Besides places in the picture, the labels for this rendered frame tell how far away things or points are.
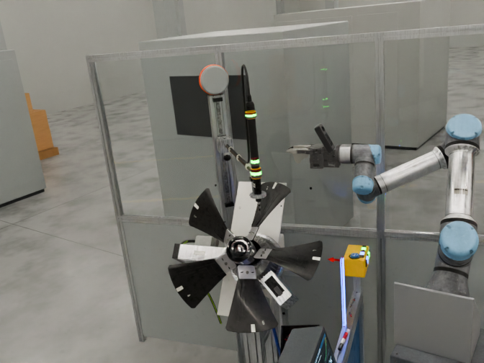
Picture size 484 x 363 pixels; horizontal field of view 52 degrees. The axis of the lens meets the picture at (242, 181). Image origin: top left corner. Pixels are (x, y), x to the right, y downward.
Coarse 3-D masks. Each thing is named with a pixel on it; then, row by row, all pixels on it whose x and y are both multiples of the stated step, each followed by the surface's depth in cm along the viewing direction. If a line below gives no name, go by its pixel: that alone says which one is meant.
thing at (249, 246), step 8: (232, 240) 222; (240, 240) 222; (248, 240) 220; (232, 248) 221; (248, 248) 218; (256, 248) 229; (232, 256) 220; (240, 256) 219; (248, 256) 218; (240, 264) 223; (248, 264) 227; (256, 264) 226
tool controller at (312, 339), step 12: (300, 336) 154; (312, 336) 152; (324, 336) 153; (288, 348) 150; (300, 348) 148; (312, 348) 146; (324, 348) 151; (288, 360) 144; (300, 360) 142; (312, 360) 141; (324, 360) 149
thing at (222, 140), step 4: (220, 136) 271; (224, 136) 271; (228, 136) 270; (216, 140) 271; (220, 140) 263; (224, 140) 263; (228, 140) 264; (232, 140) 264; (220, 144) 263; (224, 144) 264; (228, 144) 264; (232, 144) 265; (220, 148) 264; (224, 148) 264; (220, 152) 264; (224, 152) 265
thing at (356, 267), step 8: (352, 248) 242; (360, 248) 242; (368, 248) 242; (344, 256) 236; (344, 264) 234; (352, 264) 233; (360, 264) 231; (344, 272) 236; (352, 272) 234; (360, 272) 233
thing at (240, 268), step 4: (240, 268) 221; (244, 268) 222; (248, 268) 223; (252, 268) 224; (240, 272) 220; (244, 272) 221; (240, 276) 219; (244, 276) 220; (248, 276) 221; (252, 276) 222
